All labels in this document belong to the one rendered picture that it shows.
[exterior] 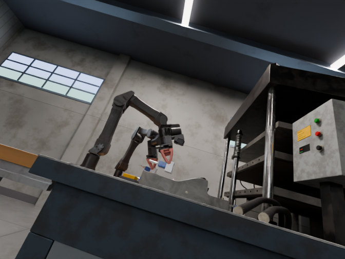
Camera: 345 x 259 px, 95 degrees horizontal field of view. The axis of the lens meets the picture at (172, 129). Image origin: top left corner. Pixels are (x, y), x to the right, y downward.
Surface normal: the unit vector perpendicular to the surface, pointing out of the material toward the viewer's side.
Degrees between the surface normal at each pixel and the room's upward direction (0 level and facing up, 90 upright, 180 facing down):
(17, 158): 90
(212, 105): 90
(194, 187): 90
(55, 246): 90
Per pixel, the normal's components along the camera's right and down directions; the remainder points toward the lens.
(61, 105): 0.10, -0.37
